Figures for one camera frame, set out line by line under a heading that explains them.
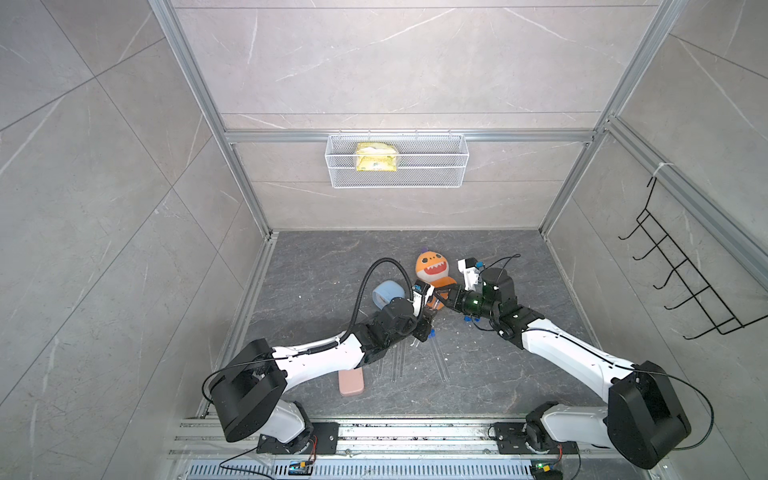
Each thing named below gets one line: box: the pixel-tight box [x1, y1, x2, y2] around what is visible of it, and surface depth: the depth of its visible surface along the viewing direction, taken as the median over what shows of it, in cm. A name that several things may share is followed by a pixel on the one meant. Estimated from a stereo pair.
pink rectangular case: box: [338, 367, 364, 396], surface depth 82 cm
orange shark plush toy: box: [416, 247, 457, 311], surface depth 100 cm
